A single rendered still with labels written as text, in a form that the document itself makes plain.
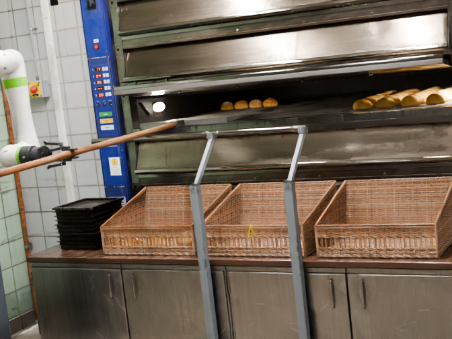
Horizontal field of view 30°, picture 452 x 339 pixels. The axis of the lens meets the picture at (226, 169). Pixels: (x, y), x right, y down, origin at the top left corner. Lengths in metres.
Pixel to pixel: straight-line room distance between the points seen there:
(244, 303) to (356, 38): 1.38
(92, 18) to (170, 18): 0.50
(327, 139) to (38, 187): 1.90
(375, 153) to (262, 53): 0.77
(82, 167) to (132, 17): 0.95
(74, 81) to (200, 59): 0.85
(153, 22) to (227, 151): 0.81
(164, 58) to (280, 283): 1.46
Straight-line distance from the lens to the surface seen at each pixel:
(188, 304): 4.19
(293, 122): 4.33
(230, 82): 4.29
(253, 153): 4.44
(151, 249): 4.28
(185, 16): 4.55
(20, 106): 4.07
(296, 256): 3.79
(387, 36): 4.13
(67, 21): 5.00
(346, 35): 4.21
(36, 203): 5.31
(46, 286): 4.68
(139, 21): 4.71
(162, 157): 4.72
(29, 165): 3.56
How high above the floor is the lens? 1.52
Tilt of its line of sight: 8 degrees down
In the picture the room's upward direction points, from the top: 6 degrees counter-clockwise
